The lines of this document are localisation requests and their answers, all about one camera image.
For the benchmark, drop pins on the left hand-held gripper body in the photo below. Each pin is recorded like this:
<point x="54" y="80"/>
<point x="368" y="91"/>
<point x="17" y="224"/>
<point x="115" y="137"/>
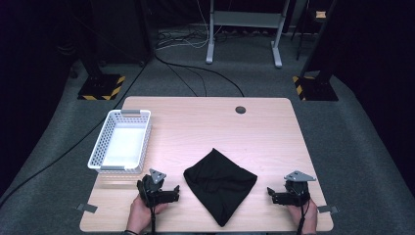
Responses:
<point x="153" y="189"/>

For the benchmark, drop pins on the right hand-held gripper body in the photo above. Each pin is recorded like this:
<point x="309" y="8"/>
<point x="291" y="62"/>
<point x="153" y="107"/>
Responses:
<point x="297" y="192"/>

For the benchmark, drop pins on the black printed long-sleeve shirt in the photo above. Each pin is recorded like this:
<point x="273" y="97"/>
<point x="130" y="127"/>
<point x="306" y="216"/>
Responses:
<point x="220" y="186"/>

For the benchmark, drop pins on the person's right hand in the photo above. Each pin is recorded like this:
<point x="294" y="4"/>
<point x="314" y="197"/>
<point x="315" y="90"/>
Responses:
<point x="308" y="217"/>

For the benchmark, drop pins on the person's left hand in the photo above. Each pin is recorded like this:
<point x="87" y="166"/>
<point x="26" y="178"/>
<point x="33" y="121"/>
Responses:
<point x="140" y="215"/>

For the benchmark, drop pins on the grey tape strip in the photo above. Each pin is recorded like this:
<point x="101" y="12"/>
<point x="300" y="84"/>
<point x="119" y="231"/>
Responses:
<point x="328" y="209"/>
<point x="86" y="208"/>

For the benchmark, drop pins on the black wristband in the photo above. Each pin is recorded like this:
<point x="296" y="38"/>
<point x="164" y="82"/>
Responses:
<point x="131" y="232"/>

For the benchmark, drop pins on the white perforated plastic basket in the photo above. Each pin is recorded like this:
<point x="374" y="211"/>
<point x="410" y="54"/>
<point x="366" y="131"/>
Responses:
<point x="124" y="143"/>

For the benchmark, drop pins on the round dark table grommet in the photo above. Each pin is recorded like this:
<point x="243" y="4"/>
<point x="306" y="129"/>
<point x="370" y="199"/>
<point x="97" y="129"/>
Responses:
<point x="240" y="110"/>

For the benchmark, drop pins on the black stand with striped base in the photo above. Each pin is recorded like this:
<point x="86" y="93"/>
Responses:
<point x="318" y="88"/>
<point x="101" y="86"/>

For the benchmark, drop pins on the black cabinet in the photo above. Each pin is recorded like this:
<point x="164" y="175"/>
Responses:
<point x="120" y="29"/>

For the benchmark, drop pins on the black tripod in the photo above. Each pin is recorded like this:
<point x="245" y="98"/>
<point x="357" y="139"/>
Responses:
<point x="301" y="29"/>

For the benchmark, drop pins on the grey metal desk frame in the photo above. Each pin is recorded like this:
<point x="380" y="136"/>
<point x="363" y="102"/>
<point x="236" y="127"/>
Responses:
<point x="244" y="19"/>

